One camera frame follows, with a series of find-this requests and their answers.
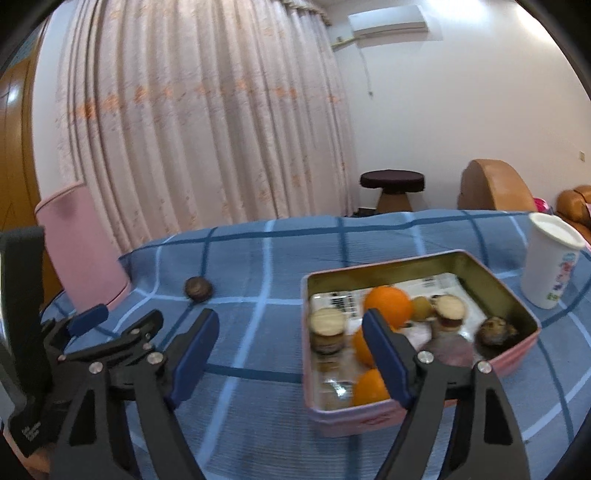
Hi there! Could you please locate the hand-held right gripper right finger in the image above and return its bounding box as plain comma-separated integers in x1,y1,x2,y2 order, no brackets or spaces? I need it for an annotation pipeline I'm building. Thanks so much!
361,308,532,480

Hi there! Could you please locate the round dark stool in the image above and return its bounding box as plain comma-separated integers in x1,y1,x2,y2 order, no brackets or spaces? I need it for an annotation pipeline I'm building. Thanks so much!
359,170,426,214

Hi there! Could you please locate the small jar with lid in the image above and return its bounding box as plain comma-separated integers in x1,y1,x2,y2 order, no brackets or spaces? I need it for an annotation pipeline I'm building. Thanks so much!
308,308,346,355

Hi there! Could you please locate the white air conditioner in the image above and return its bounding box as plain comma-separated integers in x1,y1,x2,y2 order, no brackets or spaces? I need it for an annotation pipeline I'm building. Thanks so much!
347,4,430,38

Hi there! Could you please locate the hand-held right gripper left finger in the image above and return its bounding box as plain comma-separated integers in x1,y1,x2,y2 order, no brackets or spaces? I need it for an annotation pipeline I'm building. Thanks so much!
48,307,221,480

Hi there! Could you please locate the pink tin box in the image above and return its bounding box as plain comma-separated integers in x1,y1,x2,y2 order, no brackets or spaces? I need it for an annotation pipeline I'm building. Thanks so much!
300,249,542,438

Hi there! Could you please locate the pink floral blanket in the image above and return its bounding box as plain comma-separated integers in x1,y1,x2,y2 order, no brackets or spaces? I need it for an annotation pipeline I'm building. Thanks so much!
533,189,591,217

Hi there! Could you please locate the brown leather armchair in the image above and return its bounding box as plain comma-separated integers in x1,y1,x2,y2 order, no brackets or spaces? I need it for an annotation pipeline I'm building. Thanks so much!
457,159,539,213

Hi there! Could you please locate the dark wrinkled fruit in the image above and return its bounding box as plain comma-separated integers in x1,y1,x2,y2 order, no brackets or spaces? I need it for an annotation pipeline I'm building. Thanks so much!
475,316,520,354

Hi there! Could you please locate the white printed cup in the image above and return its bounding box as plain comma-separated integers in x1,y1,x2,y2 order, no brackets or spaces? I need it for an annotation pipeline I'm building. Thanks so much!
521,212,587,310

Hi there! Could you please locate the small brown round fruit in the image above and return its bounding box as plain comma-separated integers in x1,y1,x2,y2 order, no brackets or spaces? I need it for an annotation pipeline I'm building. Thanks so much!
411,296,437,322

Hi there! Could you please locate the purple sweet potato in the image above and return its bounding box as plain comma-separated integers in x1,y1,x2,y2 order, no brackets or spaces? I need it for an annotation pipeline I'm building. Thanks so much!
427,323,475,366

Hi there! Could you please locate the beige floral curtain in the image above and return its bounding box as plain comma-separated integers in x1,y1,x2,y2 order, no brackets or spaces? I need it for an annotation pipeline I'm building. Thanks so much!
55,0,358,252

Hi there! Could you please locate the orange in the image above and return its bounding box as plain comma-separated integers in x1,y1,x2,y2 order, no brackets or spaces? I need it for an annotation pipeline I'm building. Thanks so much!
363,286,413,329
352,368,391,407
352,325,377,369

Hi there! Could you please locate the blue checked tablecloth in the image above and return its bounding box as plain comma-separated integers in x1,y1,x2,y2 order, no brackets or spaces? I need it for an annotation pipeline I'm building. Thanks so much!
2,209,591,480

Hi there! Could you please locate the dark round fruit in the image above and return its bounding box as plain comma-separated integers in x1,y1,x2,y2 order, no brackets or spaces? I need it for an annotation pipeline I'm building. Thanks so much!
185,277,214,303

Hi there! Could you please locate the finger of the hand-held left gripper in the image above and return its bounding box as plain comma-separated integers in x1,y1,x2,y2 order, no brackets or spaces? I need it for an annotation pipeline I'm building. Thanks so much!
55,309,165,400
41,305,110,356

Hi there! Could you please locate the wooden door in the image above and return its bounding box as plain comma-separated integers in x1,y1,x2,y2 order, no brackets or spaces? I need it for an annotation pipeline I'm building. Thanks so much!
0,69,63,305

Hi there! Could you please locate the air conditioner cable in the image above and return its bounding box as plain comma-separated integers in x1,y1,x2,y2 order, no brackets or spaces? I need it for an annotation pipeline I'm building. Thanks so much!
360,39,374,99

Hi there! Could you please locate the pink cylindrical bin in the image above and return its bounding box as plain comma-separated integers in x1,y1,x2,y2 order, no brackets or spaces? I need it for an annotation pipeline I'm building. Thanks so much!
34,181,132,315

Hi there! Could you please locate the printed paper leaflet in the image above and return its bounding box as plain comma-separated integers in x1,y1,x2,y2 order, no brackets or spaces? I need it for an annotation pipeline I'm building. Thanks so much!
308,273,467,409

